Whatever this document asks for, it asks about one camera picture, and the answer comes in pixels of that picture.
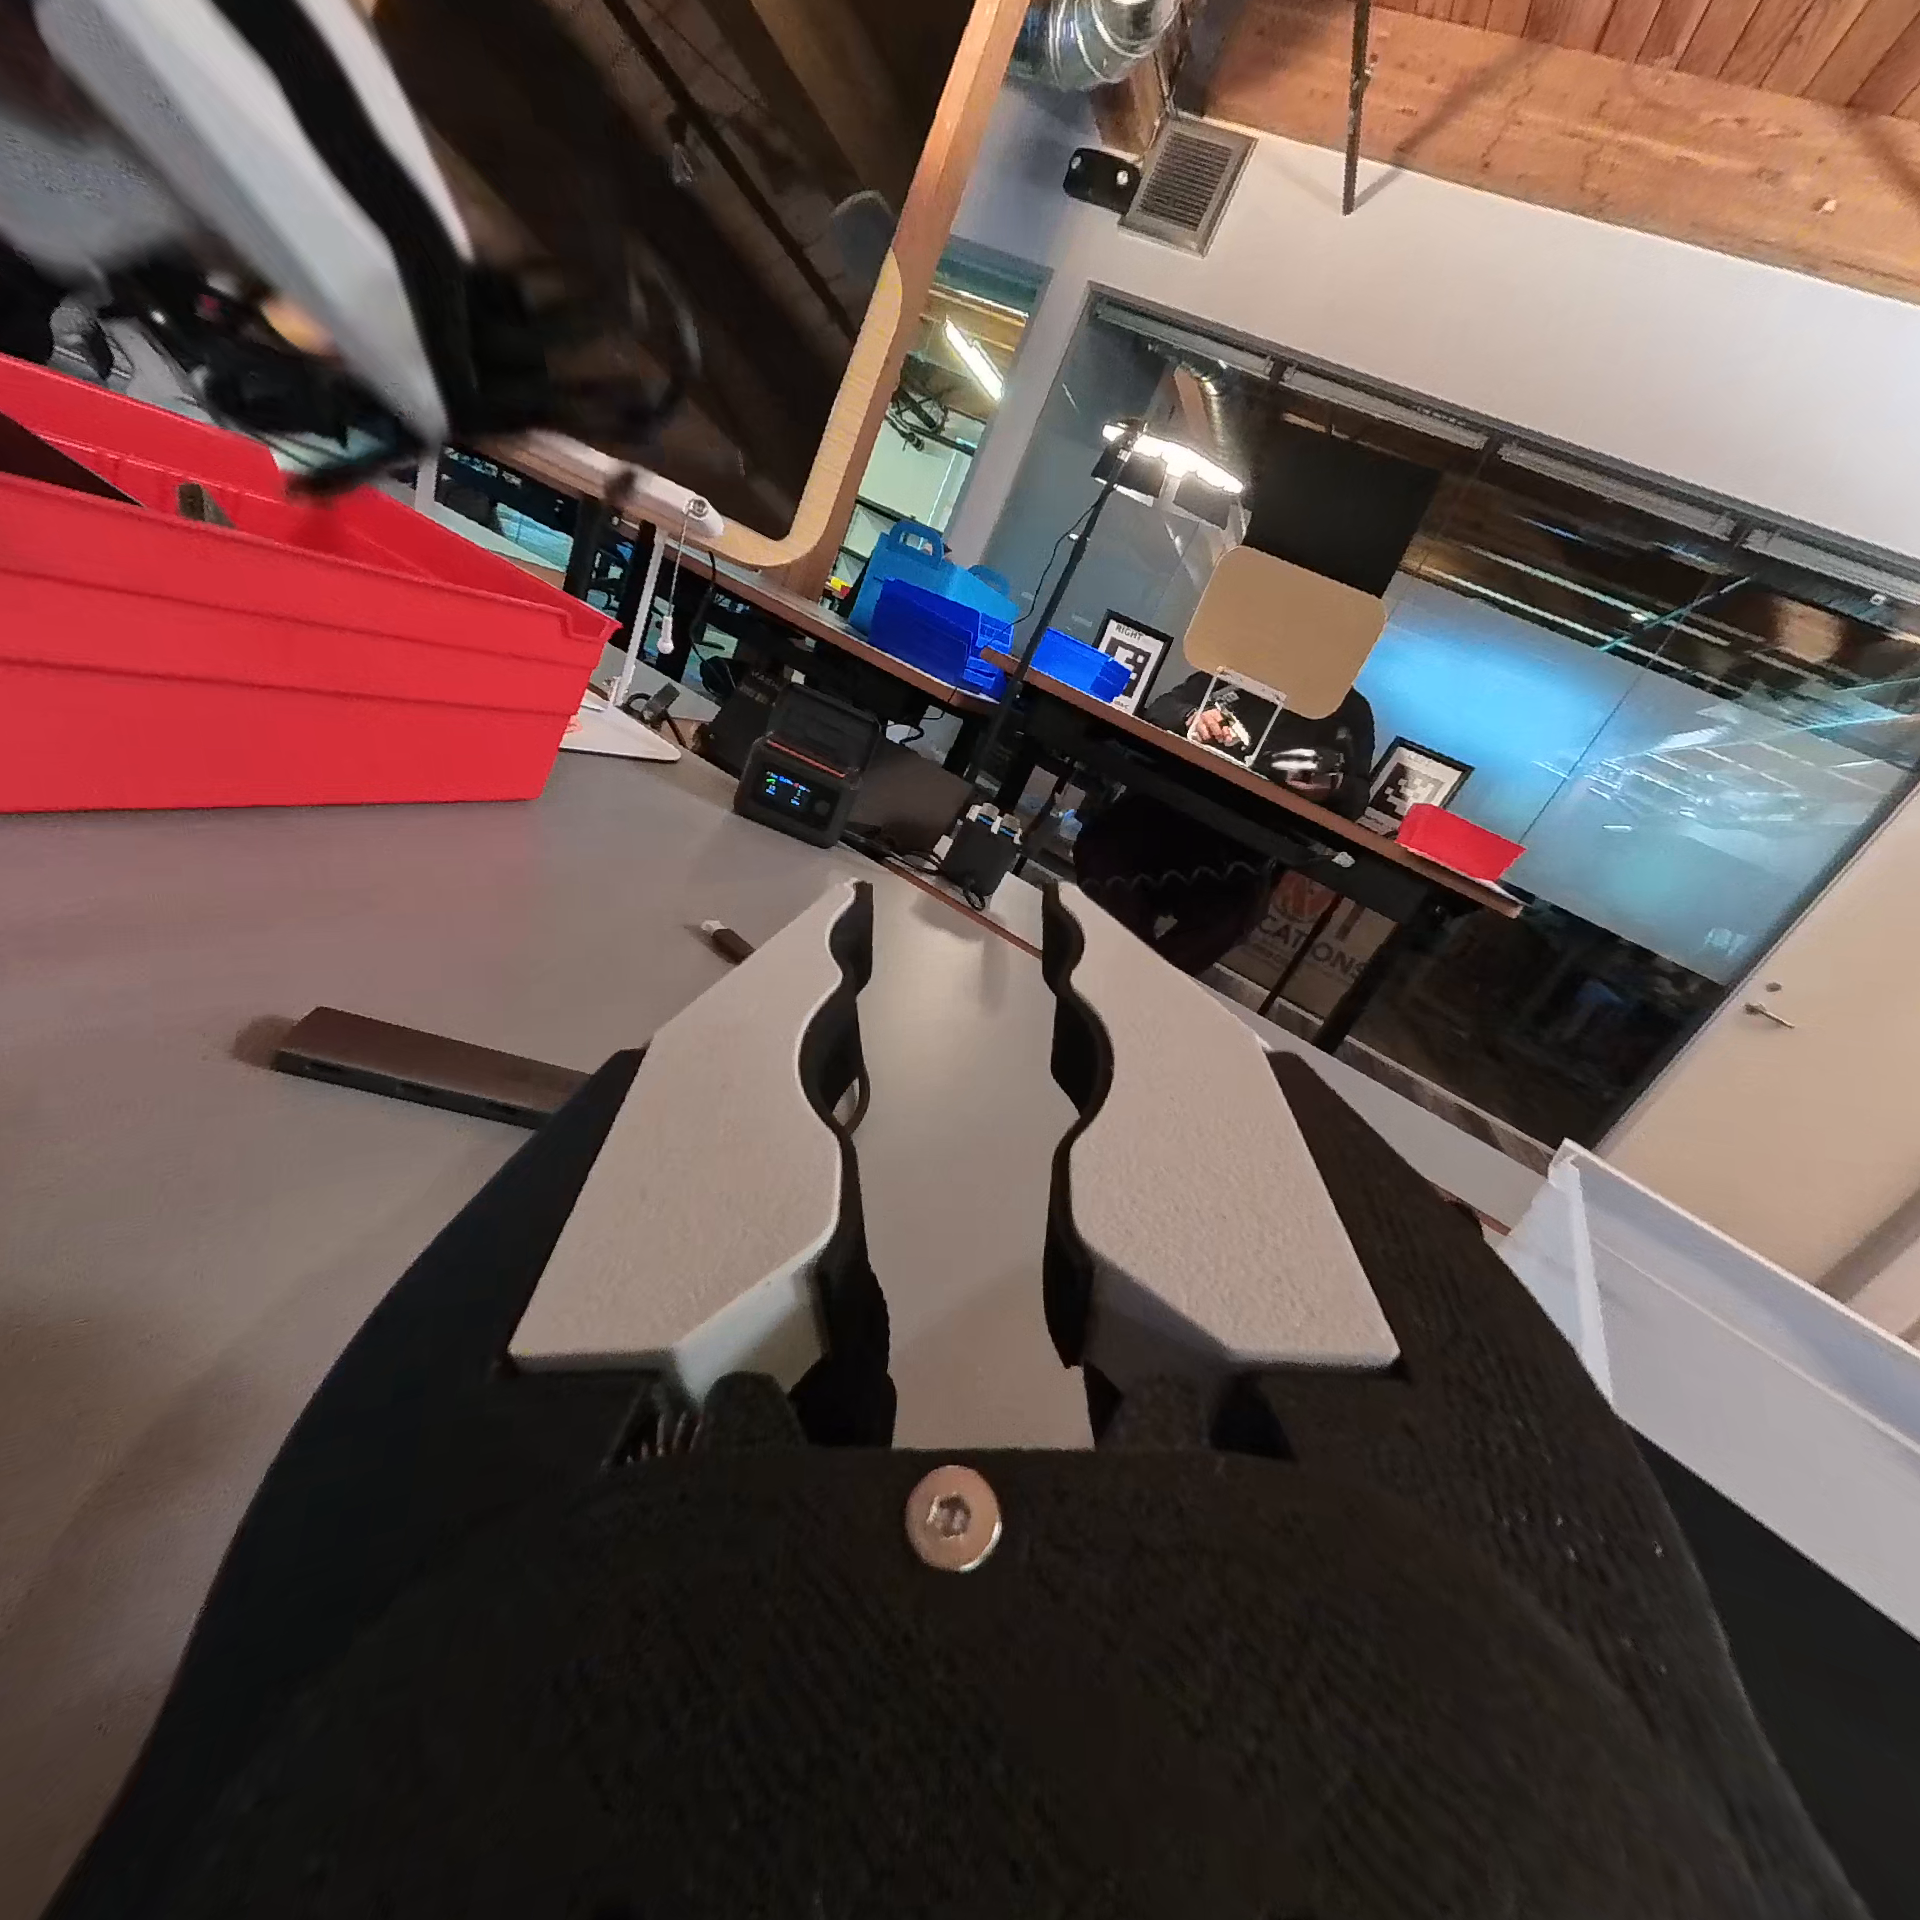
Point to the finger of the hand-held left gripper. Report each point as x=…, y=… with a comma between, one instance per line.
x=255, y=195
x=389, y=106

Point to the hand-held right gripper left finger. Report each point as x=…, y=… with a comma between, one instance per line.
x=690, y=1201

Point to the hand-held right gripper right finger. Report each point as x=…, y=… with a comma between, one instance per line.
x=1230, y=1201

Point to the dark grey usb hub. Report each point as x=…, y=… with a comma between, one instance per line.
x=421, y=1067

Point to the red plastic bin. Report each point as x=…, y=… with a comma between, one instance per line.
x=301, y=662

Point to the clear plastic bin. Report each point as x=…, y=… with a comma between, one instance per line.
x=1725, y=1349

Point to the wood-rimmed dark panel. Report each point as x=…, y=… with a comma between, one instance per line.
x=674, y=226

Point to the small red bin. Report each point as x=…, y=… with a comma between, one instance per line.
x=1460, y=844

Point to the black charger block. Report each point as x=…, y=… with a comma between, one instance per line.
x=983, y=857

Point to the black power station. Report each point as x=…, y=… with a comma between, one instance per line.
x=804, y=774

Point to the white panel stand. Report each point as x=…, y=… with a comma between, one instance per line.
x=668, y=509

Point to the blue plastic bin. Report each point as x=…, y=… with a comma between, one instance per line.
x=1080, y=669

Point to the cream door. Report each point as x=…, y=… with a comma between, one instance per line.
x=1770, y=1081

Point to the stack of blue bins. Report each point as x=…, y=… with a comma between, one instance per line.
x=932, y=599

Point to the studio light on stand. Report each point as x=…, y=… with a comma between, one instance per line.
x=1172, y=458

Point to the air vent grille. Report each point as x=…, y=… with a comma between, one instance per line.
x=1189, y=188

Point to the printed marker frame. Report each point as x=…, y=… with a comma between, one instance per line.
x=1417, y=783
x=1132, y=658

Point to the black wall screen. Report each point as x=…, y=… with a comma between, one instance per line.
x=1343, y=510

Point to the silver air duct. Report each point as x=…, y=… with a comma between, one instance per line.
x=1102, y=38

